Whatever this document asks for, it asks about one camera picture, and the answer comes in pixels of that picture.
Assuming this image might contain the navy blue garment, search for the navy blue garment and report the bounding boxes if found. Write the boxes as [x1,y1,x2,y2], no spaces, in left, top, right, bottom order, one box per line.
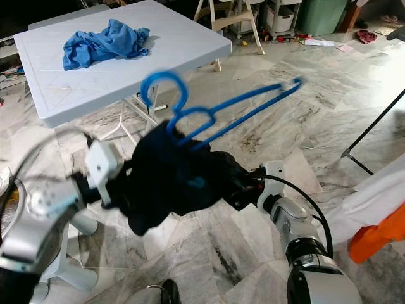
[119,120,255,238]

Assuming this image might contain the white hanging garment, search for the white hanging garment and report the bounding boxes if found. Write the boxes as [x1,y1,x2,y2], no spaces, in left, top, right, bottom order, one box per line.
[321,168,405,246]

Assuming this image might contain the light blue folding table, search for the light blue folding table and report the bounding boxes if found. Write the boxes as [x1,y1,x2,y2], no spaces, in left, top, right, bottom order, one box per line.
[13,0,234,148]

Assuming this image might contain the small grey table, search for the small grey table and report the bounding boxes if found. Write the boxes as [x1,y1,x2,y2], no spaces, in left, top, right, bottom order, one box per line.
[28,5,112,31]

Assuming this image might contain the red slippers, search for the red slippers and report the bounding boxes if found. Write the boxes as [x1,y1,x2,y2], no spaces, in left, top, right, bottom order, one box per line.
[356,28,380,44]

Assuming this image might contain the bright blue shirt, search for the bright blue shirt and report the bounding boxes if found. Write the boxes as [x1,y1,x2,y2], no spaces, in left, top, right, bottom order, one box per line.
[61,18,152,72]

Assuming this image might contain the black metal drying rack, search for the black metal drying rack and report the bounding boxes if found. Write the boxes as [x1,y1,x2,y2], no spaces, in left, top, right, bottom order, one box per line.
[340,84,405,177]

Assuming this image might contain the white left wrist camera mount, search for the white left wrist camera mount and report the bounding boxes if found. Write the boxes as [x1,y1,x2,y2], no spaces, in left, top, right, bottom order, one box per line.
[87,139,122,198]

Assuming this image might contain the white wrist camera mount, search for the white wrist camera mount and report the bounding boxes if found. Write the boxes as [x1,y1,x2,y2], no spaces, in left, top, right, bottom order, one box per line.
[87,139,122,198]
[258,160,287,215]

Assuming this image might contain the white drawer cart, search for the white drawer cart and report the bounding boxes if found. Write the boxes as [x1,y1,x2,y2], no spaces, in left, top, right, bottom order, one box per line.
[262,0,306,41]

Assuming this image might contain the green storage bin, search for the green storage bin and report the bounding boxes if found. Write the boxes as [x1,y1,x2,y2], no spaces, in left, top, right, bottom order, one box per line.
[294,0,349,37]

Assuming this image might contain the white paper sheet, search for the white paper sheet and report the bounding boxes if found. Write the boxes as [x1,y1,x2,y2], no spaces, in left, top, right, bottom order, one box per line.
[303,37,337,48]

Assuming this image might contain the orange hanging garment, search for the orange hanging garment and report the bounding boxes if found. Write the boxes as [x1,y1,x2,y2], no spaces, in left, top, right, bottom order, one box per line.
[347,211,405,265]

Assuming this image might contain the blue plastic clothes hanger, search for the blue plastic clothes hanger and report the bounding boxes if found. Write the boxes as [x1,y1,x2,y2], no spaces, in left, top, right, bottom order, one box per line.
[140,69,306,153]

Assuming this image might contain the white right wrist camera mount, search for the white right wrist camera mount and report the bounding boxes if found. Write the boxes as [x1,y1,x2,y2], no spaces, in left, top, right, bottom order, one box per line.
[258,160,287,215]

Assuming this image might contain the grey laundry basin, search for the grey laundry basin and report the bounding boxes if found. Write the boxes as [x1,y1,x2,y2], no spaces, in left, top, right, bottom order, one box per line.
[0,193,21,238]

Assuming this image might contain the white baby high chair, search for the white baby high chair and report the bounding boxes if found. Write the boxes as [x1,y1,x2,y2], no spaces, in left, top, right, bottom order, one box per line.
[192,0,267,56]

